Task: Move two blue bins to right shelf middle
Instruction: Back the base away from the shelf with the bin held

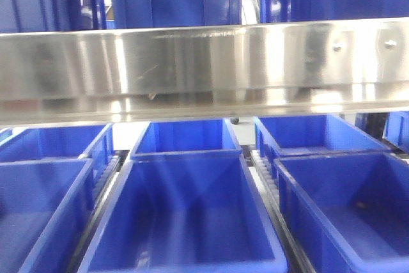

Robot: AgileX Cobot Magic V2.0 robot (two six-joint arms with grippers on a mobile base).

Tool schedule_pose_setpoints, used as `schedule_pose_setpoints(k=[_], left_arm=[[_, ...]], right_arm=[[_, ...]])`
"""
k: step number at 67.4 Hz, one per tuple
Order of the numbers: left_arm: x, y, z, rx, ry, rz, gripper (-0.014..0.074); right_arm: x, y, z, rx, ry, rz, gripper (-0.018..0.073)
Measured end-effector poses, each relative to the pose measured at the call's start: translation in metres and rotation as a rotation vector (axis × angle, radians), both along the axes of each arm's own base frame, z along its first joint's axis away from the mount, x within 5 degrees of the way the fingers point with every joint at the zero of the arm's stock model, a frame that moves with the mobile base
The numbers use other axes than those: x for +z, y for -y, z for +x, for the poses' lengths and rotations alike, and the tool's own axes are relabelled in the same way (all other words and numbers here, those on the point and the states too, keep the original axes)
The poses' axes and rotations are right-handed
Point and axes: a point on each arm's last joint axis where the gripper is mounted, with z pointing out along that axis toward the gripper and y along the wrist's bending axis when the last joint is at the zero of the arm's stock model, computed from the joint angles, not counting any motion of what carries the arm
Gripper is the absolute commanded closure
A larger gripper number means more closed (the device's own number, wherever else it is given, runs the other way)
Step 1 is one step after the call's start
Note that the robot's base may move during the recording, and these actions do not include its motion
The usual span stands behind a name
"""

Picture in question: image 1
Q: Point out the dark blue bin lower left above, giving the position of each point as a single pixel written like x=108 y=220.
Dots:
x=45 y=207

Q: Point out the dark blue bin rear right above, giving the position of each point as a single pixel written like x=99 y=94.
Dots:
x=293 y=136

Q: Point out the dark blue bin lower middle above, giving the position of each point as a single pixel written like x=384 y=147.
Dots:
x=192 y=214

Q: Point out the stainless steel shelf rail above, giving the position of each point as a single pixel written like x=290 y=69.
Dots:
x=332 y=66

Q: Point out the roller track strip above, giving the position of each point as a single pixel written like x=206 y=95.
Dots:
x=268 y=190
x=101 y=194

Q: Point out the dark blue bin rear middle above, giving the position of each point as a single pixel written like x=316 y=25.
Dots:
x=207 y=138

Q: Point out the roller track strip left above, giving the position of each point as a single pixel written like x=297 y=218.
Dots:
x=101 y=194

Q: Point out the dark blue bin rear left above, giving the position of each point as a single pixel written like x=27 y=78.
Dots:
x=91 y=141

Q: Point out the dark blue bin lower right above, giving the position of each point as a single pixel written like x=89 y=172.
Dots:
x=348 y=212

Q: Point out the roller track strip right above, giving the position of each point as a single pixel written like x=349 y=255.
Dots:
x=268 y=190

